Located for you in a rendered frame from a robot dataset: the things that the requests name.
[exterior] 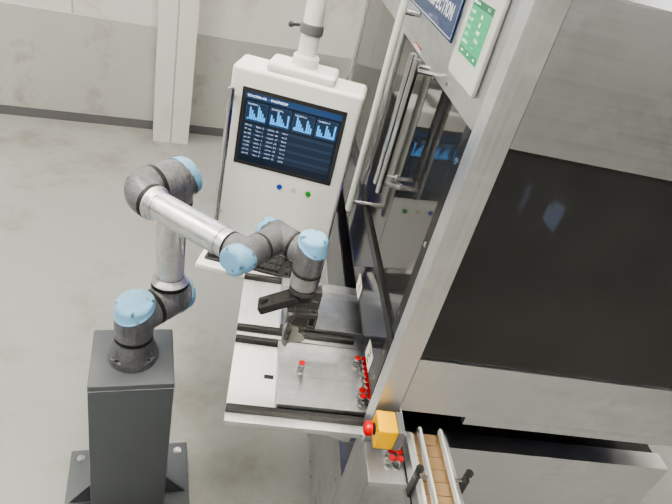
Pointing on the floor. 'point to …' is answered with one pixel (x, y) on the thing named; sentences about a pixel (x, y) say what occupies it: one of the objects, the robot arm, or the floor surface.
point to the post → (461, 212)
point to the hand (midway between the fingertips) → (282, 341)
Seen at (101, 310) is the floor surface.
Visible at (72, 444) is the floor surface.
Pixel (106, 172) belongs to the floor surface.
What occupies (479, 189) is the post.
